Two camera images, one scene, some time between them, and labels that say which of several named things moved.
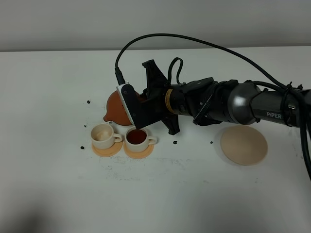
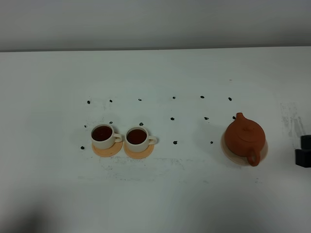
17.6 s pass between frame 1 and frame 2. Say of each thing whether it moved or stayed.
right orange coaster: stayed
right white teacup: stayed
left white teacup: stayed
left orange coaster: stayed
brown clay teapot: moved
